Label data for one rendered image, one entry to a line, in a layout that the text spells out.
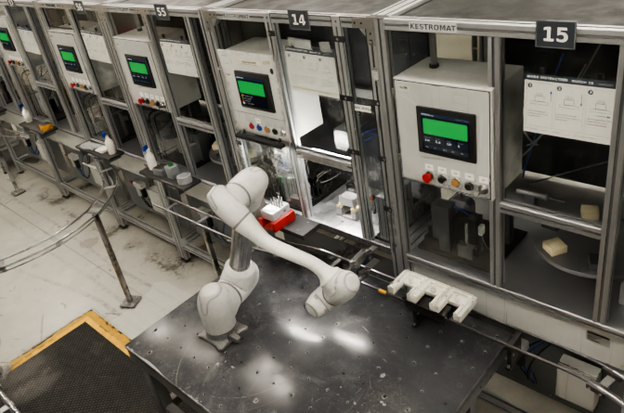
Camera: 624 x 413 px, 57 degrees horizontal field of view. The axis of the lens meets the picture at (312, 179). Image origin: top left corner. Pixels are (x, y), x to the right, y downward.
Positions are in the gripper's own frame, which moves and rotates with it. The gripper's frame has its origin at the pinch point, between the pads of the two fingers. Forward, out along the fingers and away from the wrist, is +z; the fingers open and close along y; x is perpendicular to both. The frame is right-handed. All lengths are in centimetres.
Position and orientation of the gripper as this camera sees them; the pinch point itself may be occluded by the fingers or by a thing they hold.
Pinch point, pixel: (371, 256)
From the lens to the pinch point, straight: 260.0
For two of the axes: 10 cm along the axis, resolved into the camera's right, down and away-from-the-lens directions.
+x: -7.3, -2.3, 6.4
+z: 6.6, -4.5, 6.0
